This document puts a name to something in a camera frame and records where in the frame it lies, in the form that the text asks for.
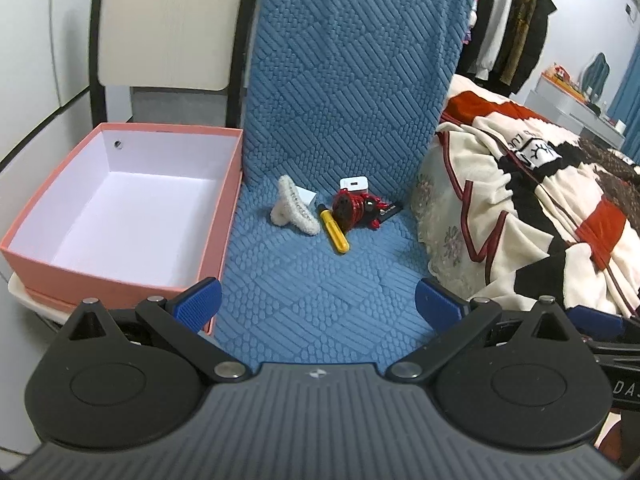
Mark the yellow handled screwdriver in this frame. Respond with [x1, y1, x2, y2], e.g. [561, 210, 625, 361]
[317, 204, 350, 255]

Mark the red black tripod ball head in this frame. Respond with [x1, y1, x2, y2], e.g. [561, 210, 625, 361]
[332, 188, 392, 233]

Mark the white fluffy hair claw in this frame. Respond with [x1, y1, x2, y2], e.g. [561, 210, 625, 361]
[270, 174, 320, 236]

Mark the pink cardboard box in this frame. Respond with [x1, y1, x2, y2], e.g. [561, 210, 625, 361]
[1, 122, 243, 313]

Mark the floral lace bed cover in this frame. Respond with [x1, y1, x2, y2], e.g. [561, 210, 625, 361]
[411, 131, 506, 299]

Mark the black usb stick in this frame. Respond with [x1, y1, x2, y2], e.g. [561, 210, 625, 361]
[378, 202, 404, 223]

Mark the red white black blanket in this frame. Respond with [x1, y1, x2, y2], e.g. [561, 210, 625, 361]
[424, 75, 639, 318]

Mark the white tray under box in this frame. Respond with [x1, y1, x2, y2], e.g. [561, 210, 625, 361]
[6, 273, 74, 325]

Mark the white charger with port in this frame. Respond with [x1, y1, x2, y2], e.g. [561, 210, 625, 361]
[340, 176, 369, 193]

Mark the small white charger cube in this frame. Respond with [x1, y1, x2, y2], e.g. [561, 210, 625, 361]
[296, 186, 318, 208]

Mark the white dresser with items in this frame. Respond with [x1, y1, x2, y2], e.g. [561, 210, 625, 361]
[525, 73, 624, 150]

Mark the blue curtain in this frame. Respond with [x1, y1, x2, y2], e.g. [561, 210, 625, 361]
[608, 42, 640, 162]

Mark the blue textured chair cover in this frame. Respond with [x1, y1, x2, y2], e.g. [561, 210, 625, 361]
[215, 0, 473, 367]

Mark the hanging clothes rack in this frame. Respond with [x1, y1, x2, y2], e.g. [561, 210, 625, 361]
[457, 0, 556, 98]

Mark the beige chair backrest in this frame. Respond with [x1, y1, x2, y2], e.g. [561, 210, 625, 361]
[88, 0, 258, 128]

